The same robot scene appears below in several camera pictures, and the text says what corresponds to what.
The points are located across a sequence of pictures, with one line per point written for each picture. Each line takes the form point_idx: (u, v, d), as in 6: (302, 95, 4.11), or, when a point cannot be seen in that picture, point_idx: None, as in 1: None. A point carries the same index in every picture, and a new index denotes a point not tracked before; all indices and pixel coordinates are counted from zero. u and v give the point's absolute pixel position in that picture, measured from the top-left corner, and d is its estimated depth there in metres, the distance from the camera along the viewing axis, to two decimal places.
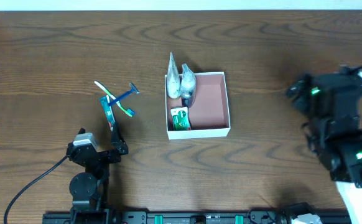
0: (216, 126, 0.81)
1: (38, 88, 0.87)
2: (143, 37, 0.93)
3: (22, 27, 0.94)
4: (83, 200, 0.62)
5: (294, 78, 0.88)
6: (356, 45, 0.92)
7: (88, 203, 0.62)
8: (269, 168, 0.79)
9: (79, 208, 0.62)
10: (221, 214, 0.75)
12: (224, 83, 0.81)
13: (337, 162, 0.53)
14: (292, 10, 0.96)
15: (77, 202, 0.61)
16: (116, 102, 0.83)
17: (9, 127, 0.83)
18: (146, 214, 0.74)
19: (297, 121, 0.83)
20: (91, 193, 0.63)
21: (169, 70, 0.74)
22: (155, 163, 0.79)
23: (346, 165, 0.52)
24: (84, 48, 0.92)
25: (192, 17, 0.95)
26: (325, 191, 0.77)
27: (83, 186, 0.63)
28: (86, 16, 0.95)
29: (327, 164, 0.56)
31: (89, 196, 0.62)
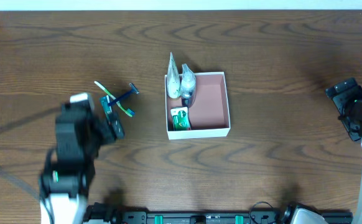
0: (216, 126, 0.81)
1: (38, 88, 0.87)
2: (143, 37, 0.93)
3: (22, 26, 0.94)
4: (69, 126, 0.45)
5: (294, 78, 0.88)
6: (355, 45, 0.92)
7: (75, 134, 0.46)
8: (269, 168, 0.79)
9: (61, 143, 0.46)
10: (221, 214, 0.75)
12: (224, 83, 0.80)
13: None
14: (292, 10, 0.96)
15: (61, 129, 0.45)
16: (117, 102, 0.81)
17: (8, 127, 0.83)
18: (146, 214, 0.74)
19: (297, 121, 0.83)
20: (81, 122, 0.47)
21: (169, 70, 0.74)
22: (155, 163, 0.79)
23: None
24: (84, 48, 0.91)
25: (192, 17, 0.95)
26: (325, 191, 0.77)
27: (73, 114, 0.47)
28: (85, 16, 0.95)
29: (359, 117, 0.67)
31: (75, 124, 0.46)
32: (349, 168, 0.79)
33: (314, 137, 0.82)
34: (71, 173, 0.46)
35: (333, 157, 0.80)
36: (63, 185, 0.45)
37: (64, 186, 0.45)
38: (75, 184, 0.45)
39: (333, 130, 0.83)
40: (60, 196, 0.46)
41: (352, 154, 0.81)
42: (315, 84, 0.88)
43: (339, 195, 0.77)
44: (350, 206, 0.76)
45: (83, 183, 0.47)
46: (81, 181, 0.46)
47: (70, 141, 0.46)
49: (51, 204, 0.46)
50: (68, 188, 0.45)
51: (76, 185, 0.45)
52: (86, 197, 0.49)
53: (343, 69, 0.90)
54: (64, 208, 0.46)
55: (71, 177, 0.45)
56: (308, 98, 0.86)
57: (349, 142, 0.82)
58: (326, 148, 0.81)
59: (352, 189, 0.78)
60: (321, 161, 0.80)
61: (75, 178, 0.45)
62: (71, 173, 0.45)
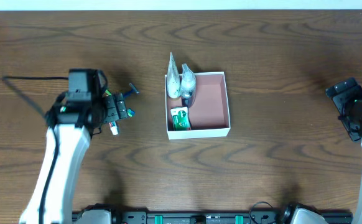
0: (216, 126, 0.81)
1: (38, 88, 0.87)
2: (143, 37, 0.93)
3: (22, 26, 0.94)
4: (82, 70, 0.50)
5: (294, 78, 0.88)
6: (355, 45, 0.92)
7: (87, 79, 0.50)
8: (269, 168, 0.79)
9: (73, 88, 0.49)
10: (221, 214, 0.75)
12: (224, 83, 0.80)
13: None
14: (292, 10, 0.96)
15: (74, 74, 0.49)
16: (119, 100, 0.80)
17: (8, 127, 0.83)
18: (146, 214, 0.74)
19: (297, 121, 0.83)
20: (92, 74, 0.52)
21: (169, 70, 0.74)
22: (155, 163, 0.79)
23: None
24: (84, 48, 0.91)
25: (192, 16, 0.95)
26: (325, 191, 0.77)
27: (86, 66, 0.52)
28: (85, 16, 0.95)
29: (359, 117, 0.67)
31: (88, 71, 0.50)
32: (349, 168, 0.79)
33: (314, 137, 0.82)
34: (78, 109, 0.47)
35: (333, 157, 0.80)
36: (69, 116, 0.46)
37: (71, 116, 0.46)
38: (83, 116, 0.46)
39: (333, 130, 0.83)
40: (66, 126, 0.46)
41: (352, 153, 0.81)
42: (315, 84, 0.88)
43: (339, 195, 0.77)
44: (350, 206, 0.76)
45: (87, 119, 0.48)
46: (86, 118, 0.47)
47: (81, 86, 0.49)
49: (59, 133, 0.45)
50: (73, 119, 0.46)
51: (83, 114, 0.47)
52: (88, 139, 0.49)
53: (343, 69, 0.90)
54: (71, 139, 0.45)
55: (79, 112, 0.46)
56: (308, 98, 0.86)
57: (349, 142, 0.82)
58: (326, 148, 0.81)
59: (352, 189, 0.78)
60: (321, 161, 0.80)
61: (82, 112, 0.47)
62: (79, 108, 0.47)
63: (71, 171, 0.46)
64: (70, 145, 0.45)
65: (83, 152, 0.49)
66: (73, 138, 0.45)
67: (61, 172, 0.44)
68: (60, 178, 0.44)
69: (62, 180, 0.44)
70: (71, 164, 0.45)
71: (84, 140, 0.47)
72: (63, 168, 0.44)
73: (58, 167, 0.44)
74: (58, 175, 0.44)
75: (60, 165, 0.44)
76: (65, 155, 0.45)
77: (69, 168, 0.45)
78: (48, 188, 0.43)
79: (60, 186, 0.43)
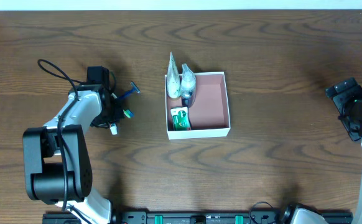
0: (216, 126, 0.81)
1: (38, 87, 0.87)
2: (143, 37, 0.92)
3: (22, 26, 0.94)
4: (97, 66, 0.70)
5: (294, 78, 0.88)
6: (355, 45, 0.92)
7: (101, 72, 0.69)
8: (269, 168, 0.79)
9: (90, 79, 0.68)
10: (221, 214, 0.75)
12: (224, 83, 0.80)
13: None
14: (292, 10, 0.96)
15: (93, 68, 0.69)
16: (127, 94, 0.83)
17: (8, 127, 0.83)
18: (146, 214, 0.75)
19: (297, 121, 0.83)
20: (106, 72, 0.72)
21: (169, 70, 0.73)
22: (155, 163, 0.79)
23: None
24: (84, 48, 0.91)
25: (192, 17, 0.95)
26: (325, 191, 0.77)
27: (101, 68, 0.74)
28: (85, 16, 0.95)
29: (359, 117, 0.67)
31: (103, 68, 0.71)
32: (348, 168, 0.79)
33: (314, 137, 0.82)
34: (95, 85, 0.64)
35: (333, 157, 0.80)
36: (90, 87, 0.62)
37: (91, 88, 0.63)
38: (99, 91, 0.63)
39: (334, 130, 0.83)
40: (86, 91, 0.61)
41: (352, 153, 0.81)
42: (315, 83, 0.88)
43: (339, 195, 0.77)
44: (350, 206, 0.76)
45: (102, 95, 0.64)
46: (101, 94, 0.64)
47: (97, 77, 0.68)
49: (79, 93, 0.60)
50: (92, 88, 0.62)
51: (100, 88, 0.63)
52: (99, 104, 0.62)
53: (343, 69, 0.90)
54: (88, 94, 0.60)
55: (96, 86, 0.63)
56: (308, 98, 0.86)
57: (349, 142, 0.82)
58: (326, 148, 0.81)
59: (352, 189, 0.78)
60: (321, 161, 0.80)
61: (99, 87, 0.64)
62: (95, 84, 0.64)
63: (86, 109, 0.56)
64: (87, 96, 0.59)
65: (95, 111, 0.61)
66: (89, 94, 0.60)
67: (79, 105, 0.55)
68: (77, 107, 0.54)
69: (79, 109, 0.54)
70: (86, 106, 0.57)
71: (97, 99, 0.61)
72: (80, 105, 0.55)
73: (76, 104, 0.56)
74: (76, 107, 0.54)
75: (78, 104, 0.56)
76: (83, 100, 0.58)
77: (84, 107, 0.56)
78: (68, 111, 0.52)
79: (78, 111, 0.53)
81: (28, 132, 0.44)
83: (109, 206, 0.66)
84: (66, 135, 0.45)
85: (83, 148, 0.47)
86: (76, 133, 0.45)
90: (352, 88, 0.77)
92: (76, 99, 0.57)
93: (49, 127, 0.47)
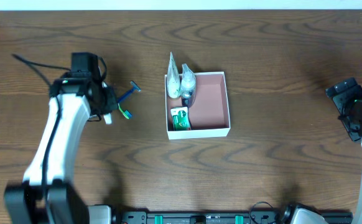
0: (216, 126, 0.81)
1: (38, 87, 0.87)
2: (143, 37, 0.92)
3: (22, 26, 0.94)
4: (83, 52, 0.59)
5: (294, 78, 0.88)
6: (354, 45, 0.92)
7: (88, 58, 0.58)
8: (269, 168, 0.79)
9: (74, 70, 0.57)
10: (221, 214, 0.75)
12: (224, 83, 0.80)
13: None
14: (292, 10, 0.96)
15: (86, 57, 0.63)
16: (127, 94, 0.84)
17: (8, 127, 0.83)
18: (146, 214, 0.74)
19: (297, 121, 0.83)
20: (94, 58, 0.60)
21: (169, 70, 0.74)
22: (155, 163, 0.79)
23: None
24: (84, 48, 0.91)
25: (192, 16, 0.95)
26: (325, 191, 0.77)
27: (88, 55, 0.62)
28: (85, 16, 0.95)
29: (359, 117, 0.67)
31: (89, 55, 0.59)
32: (348, 168, 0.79)
33: (314, 137, 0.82)
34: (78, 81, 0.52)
35: (333, 157, 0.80)
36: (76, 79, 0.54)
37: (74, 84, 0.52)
38: (81, 85, 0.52)
39: (334, 130, 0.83)
40: (69, 94, 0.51)
41: (352, 153, 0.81)
42: (315, 83, 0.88)
43: (339, 195, 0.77)
44: (350, 206, 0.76)
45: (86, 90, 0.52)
46: (86, 88, 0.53)
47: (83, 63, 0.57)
49: (61, 99, 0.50)
50: (75, 89, 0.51)
51: (86, 86, 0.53)
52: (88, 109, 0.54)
53: (343, 69, 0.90)
54: (72, 103, 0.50)
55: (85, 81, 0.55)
56: (308, 98, 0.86)
57: (349, 142, 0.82)
58: (326, 148, 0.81)
59: (352, 190, 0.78)
60: (321, 161, 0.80)
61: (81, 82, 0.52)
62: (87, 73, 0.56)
63: (73, 136, 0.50)
64: (71, 107, 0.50)
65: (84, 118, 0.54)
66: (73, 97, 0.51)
67: (64, 132, 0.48)
68: (63, 135, 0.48)
69: (64, 141, 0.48)
70: (73, 129, 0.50)
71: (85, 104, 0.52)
72: (66, 128, 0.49)
73: (60, 127, 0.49)
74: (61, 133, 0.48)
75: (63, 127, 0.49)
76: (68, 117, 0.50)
77: (71, 128, 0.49)
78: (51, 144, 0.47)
79: (63, 147, 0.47)
81: (10, 191, 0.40)
83: (107, 214, 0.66)
84: (53, 195, 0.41)
85: (73, 202, 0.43)
86: (63, 195, 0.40)
90: (352, 87, 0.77)
92: (60, 118, 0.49)
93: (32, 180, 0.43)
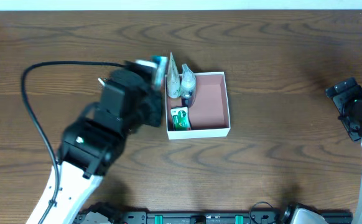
0: (216, 126, 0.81)
1: (38, 87, 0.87)
2: (143, 37, 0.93)
3: (22, 26, 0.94)
4: (120, 88, 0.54)
5: (294, 78, 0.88)
6: (354, 45, 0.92)
7: (122, 99, 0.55)
8: (269, 168, 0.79)
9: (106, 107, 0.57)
10: (221, 214, 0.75)
12: (224, 83, 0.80)
13: None
14: (292, 10, 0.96)
15: (124, 77, 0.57)
16: None
17: (8, 127, 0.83)
18: (146, 214, 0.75)
19: (297, 121, 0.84)
20: (129, 94, 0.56)
21: (169, 70, 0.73)
22: (155, 163, 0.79)
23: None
24: (84, 48, 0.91)
25: (192, 17, 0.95)
26: (325, 191, 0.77)
27: (130, 81, 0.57)
28: (85, 16, 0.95)
29: (359, 117, 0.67)
31: (125, 93, 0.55)
32: (348, 168, 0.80)
33: (314, 137, 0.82)
34: (94, 148, 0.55)
35: (333, 157, 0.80)
36: (97, 137, 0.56)
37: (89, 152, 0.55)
38: (97, 150, 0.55)
39: (334, 130, 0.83)
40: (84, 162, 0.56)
41: (352, 153, 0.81)
42: (315, 84, 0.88)
43: (338, 195, 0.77)
44: (350, 206, 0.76)
45: (105, 157, 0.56)
46: (104, 155, 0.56)
47: (116, 105, 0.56)
49: (66, 167, 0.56)
50: (89, 157, 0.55)
51: (97, 157, 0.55)
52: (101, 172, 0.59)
53: (343, 69, 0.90)
54: (71, 183, 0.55)
55: (108, 134, 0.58)
56: (308, 98, 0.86)
57: (349, 142, 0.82)
58: (326, 148, 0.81)
59: (352, 190, 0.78)
60: (321, 161, 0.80)
61: (98, 148, 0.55)
62: (115, 121, 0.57)
63: (73, 208, 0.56)
64: (69, 185, 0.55)
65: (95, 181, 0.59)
66: (81, 170, 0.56)
67: (65, 206, 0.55)
68: (64, 206, 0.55)
69: (61, 214, 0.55)
70: (76, 203, 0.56)
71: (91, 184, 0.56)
72: (67, 201, 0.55)
73: (61, 197, 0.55)
74: (53, 211, 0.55)
75: (56, 205, 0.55)
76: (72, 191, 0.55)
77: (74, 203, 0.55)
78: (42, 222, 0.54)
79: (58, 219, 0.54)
81: None
83: None
84: None
85: None
86: None
90: (352, 87, 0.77)
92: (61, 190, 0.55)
93: None
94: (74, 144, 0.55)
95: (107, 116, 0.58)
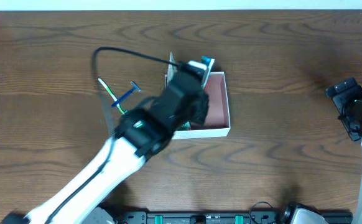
0: (216, 126, 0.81)
1: (38, 87, 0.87)
2: (143, 37, 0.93)
3: (22, 26, 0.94)
4: (181, 91, 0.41)
5: (294, 78, 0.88)
6: (354, 45, 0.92)
7: (178, 103, 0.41)
8: (269, 168, 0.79)
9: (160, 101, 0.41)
10: (221, 214, 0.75)
12: (224, 83, 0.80)
13: None
14: (292, 10, 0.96)
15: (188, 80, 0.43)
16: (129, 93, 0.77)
17: (8, 127, 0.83)
18: (146, 214, 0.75)
19: (297, 121, 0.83)
20: (191, 96, 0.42)
21: (170, 70, 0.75)
22: (155, 163, 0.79)
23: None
24: (84, 48, 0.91)
25: (192, 17, 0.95)
26: (325, 191, 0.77)
27: (190, 84, 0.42)
28: (85, 16, 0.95)
29: (359, 117, 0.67)
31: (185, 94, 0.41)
32: (348, 168, 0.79)
33: (314, 137, 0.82)
34: (147, 135, 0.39)
35: (333, 157, 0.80)
36: (151, 126, 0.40)
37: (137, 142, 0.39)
38: (150, 139, 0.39)
39: (334, 130, 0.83)
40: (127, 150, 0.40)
41: (352, 153, 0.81)
42: (315, 84, 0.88)
43: (338, 195, 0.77)
44: (350, 206, 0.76)
45: (152, 146, 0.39)
46: (152, 146, 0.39)
47: (171, 103, 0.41)
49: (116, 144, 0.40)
50: (140, 144, 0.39)
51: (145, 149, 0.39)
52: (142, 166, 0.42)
53: (343, 69, 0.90)
54: (124, 158, 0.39)
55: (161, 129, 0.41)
56: (308, 98, 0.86)
57: (349, 142, 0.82)
58: (326, 148, 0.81)
59: (352, 190, 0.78)
60: (321, 161, 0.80)
61: (151, 137, 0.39)
62: (167, 118, 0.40)
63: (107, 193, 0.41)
64: (117, 165, 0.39)
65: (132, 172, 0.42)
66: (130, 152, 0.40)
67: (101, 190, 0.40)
68: (96, 191, 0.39)
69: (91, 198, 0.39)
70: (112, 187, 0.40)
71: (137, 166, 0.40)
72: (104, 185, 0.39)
73: (97, 178, 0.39)
74: (90, 187, 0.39)
75: (98, 180, 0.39)
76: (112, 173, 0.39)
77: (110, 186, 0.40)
78: (70, 198, 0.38)
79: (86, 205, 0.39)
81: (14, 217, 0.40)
83: None
84: None
85: None
86: None
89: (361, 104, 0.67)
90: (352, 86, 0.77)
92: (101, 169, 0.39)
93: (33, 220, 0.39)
94: (129, 126, 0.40)
95: (157, 112, 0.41)
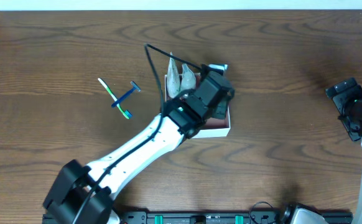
0: (216, 126, 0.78)
1: (38, 87, 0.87)
2: (143, 37, 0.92)
3: (22, 26, 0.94)
4: (216, 85, 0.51)
5: (294, 78, 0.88)
6: (354, 45, 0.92)
7: (213, 95, 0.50)
8: (269, 168, 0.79)
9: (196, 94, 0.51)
10: (221, 214, 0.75)
12: None
13: None
14: (292, 10, 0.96)
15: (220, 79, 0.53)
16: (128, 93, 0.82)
17: (7, 127, 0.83)
18: (146, 214, 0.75)
19: (297, 121, 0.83)
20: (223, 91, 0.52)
21: (169, 70, 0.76)
22: (155, 163, 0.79)
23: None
24: (84, 48, 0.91)
25: (192, 17, 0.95)
26: (325, 191, 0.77)
27: (222, 81, 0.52)
28: (85, 16, 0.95)
29: (359, 116, 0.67)
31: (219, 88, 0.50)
32: (348, 168, 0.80)
33: (314, 137, 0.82)
34: (186, 119, 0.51)
35: (333, 157, 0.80)
36: (190, 112, 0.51)
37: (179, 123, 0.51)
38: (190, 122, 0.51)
39: (334, 130, 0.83)
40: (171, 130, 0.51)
41: (352, 153, 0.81)
42: (315, 83, 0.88)
43: (338, 195, 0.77)
44: (350, 206, 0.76)
45: (190, 130, 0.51)
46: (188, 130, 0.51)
47: (206, 95, 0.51)
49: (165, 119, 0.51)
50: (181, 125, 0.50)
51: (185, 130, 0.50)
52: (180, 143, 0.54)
53: (343, 69, 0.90)
54: (170, 132, 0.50)
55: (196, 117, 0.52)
56: (308, 98, 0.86)
57: (349, 142, 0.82)
58: (326, 148, 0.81)
59: (352, 189, 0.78)
60: (321, 161, 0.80)
61: (189, 121, 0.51)
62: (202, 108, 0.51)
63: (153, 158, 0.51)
64: (166, 135, 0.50)
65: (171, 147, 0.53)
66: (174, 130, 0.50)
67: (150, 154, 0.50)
68: (148, 154, 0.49)
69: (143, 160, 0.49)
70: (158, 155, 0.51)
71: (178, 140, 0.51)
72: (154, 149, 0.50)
73: (150, 144, 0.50)
74: (143, 149, 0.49)
75: (150, 146, 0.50)
76: (160, 142, 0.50)
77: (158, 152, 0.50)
78: (129, 155, 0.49)
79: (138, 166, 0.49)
81: (70, 165, 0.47)
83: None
84: (95, 201, 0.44)
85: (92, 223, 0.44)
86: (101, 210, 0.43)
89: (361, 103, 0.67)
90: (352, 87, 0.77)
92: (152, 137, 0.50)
93: (91, 171, 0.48)
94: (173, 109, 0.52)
95: (194, 101, 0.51)
